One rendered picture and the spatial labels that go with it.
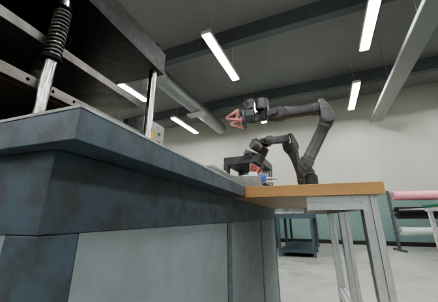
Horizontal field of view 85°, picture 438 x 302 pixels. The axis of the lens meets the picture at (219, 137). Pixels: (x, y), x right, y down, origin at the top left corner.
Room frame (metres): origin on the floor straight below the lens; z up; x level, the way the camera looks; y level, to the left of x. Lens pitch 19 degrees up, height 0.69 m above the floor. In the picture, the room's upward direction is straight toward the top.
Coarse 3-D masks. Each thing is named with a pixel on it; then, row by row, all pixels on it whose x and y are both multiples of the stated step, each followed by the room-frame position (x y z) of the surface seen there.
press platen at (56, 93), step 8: (0, 64) 0.81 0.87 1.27; (8, 64) 0.83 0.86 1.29; (0, 72) 0.82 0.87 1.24; (8, 72) 0.84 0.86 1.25; (16, 72) 0.86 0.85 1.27; (24, 72) 0.89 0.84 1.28; (16, 80) 0.88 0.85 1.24; (24, 80) 0.90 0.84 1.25; (32, 80) 0.92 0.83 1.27; (32, 88) 0.94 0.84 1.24; (56, 88) 1.03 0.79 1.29; (56, 96) 1.04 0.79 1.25; (64, 96) 1.07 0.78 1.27; (64, 104) 1.11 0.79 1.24; (72, 104) 1.12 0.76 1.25
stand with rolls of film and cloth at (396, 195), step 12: (396, 192) 5.53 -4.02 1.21; (408, 192) 5.48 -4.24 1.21; (420, 192) 5.43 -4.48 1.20; (432, 192) 5.38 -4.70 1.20; (396, 216) 5.65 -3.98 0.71; (408, 216) 5.48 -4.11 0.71; (420, 216) 5.43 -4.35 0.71; (396, 228) 5.61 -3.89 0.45; (408, 228) 5.52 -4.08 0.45; (420, 228) 5.48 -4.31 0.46; (396, 240) 5.64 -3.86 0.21
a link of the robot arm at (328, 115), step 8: (304, 104) 1.09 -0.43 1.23; (312, 104) 1.07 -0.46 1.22; (320, 104) 1.04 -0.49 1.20; (328, 104) 1.03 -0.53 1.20; (280, 112) 1.11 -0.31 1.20; (288, 112) 1.11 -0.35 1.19; (296, 112) 1.10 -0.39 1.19; (304, 112) 1.09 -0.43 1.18; (312, 112) 1.08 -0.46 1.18; (320, 112) 1.12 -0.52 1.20; (328, 112) 1.04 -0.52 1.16; (272, 120) 1.18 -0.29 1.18; (280, 120) 1.17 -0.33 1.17; (328, 120) 1.04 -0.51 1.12
